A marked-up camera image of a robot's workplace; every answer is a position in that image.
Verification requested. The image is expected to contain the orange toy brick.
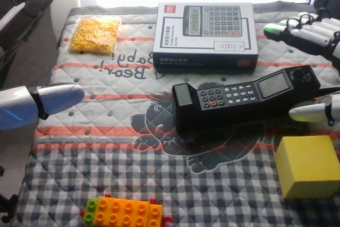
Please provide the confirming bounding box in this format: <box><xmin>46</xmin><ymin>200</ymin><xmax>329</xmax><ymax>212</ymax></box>
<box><xmin>92</xmin><ymin>196</ymin><xmax>163</xmax><ymax>227</ymax></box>

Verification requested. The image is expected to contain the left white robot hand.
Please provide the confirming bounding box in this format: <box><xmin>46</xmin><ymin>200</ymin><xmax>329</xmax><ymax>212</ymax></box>
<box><xmin>0</xmin><ymin>0</ymin><xmax>85</xmax><ymax>131</ymax></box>

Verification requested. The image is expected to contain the large black toy phone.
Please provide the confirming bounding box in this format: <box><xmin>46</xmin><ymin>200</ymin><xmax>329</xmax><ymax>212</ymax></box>
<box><xmin>172</xmin><ymin>64</ymin><xmax>340</xmax><ymax>133</ymax></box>

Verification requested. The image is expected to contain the yellow cube block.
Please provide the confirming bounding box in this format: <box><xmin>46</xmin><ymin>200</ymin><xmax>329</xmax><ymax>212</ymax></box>
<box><xmin>274</xmin><ymin>134</ymin><xmax>340</xmax><ymax>199</ymax></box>

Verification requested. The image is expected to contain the white calculator box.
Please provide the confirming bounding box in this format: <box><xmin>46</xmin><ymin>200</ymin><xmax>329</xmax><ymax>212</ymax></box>
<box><xmin>152</xmin><ymin>2</ymin><xmax>259</xmax><ymax>71</ymax></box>

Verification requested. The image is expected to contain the red toy brick base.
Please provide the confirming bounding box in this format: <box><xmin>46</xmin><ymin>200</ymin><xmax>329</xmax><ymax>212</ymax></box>
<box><xmin>79</xmin><ymin>194</ymin><xmax>174</xmax><ymax>227</ymax></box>

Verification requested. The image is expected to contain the black stand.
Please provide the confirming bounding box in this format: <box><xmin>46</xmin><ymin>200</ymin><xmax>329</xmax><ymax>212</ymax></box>
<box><xmin>0</xmin><ymin>194</ymin><xmax>19</xmax><ymax>224</ymax></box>

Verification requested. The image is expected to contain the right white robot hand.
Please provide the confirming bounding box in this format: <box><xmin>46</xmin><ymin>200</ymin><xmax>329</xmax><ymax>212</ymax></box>
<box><xmin>263</xmin><ymin>7</ymin><xmax>340</xmax><ymax>127</ymax></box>

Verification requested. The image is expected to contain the green toy brick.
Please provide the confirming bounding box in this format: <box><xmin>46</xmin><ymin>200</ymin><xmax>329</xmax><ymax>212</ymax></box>
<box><xmin>82</xmin><ymin>198</ymin><xmax>98</xmax><ymax>225</ymax></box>

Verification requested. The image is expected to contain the bag of yellow beads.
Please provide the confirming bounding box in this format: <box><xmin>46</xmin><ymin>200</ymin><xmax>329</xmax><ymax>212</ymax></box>
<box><xmin>66</xmin><ymin>17</ymin><xmax>122</xmax><ymax>56</ymax></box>

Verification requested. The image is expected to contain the grey quilt with bear print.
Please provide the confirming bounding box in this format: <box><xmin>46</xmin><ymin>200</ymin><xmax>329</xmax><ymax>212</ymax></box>
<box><xmin>14</xmin><ymin>0</ymin><xmax>340</xmax><ymax>227</ymax></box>

